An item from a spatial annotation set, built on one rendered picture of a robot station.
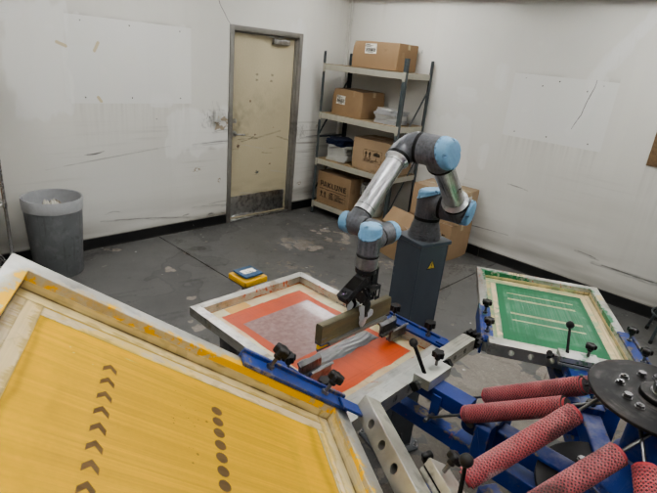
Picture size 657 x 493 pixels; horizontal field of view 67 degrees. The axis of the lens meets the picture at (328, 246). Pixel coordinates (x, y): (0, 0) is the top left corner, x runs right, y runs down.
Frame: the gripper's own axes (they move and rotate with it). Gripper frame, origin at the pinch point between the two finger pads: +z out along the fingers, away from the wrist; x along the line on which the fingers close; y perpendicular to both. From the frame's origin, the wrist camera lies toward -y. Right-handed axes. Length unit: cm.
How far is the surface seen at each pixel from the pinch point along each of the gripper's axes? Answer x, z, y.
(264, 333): 30.0, 13.6, -14.9
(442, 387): -36.8, 5.0, -0.9
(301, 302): 39.5, 13.7, 12.8
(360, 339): 4.4, 13.3, 10.3
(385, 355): -7.8, 13.7, 10.2
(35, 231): 322, 67, -7
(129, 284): 276, 110, 45
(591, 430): -74, 7, 19
